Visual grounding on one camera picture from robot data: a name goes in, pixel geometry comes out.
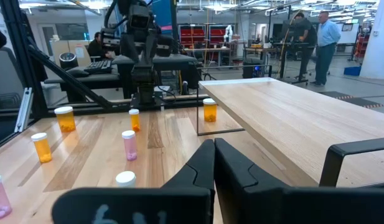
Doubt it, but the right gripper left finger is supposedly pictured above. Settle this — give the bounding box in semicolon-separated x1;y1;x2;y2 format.
51;139;216;224

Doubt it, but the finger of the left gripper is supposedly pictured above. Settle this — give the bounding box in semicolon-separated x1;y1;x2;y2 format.
100;27;140;63
144;32;180;61

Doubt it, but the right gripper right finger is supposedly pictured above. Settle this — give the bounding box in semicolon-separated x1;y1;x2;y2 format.
213;138;384;224

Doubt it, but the teal pill bottle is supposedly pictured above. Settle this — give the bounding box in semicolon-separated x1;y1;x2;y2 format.
115;170;137;189

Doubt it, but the small orange pill bottle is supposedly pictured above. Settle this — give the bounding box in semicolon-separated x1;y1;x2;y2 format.
128;108;141;133

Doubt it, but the extra large orange pill bottle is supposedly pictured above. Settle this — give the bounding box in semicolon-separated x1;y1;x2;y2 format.
54;106;77;133

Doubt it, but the medium orange pill bottle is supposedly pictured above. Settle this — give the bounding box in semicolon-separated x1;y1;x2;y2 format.
30;132;53;164

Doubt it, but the monitor with blue screen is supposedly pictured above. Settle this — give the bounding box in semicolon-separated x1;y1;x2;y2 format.
149;0;176;34

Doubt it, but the person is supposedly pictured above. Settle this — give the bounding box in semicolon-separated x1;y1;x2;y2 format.
87;31;113;62
289;11;319;78
309;11;342;87

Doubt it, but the red storage bin rack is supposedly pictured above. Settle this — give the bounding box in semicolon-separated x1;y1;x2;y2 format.
208;24;235;47
178;24;207;49

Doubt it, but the black keyboard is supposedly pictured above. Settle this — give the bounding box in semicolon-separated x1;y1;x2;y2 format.
83;59;113;75

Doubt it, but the wooden workbench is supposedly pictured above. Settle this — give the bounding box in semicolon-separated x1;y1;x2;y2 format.
184;46;232;68

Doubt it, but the black computer mouse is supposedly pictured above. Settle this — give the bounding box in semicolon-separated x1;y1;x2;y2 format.
66;68;90;78

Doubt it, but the black cylindrical speaker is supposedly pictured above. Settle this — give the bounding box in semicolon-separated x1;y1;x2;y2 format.
59;52;80;71

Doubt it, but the white robot figure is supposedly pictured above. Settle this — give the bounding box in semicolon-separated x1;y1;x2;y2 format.
223;24;234;44

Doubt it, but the black computer tower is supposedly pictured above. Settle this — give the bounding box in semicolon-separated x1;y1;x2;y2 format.
242;58;264;79

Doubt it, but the black standing desk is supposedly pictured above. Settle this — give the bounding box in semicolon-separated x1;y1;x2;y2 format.
271;42;311;85

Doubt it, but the hazard striped floor mat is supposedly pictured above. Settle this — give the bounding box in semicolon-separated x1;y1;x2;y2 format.
319;90;384;110

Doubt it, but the white building column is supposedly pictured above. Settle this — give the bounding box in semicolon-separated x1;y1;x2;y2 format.
359;0;384;80

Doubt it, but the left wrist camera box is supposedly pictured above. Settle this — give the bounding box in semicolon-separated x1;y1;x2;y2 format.
128;4;152;31

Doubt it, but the wooden shelf black metal frame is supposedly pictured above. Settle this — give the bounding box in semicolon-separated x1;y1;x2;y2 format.
196;77;384;189

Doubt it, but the black metal rig frame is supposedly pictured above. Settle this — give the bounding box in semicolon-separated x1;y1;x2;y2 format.
0;0;211;150

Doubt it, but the silver aluminium bracket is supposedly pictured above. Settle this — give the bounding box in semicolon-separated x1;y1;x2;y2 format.
13;86;34;134

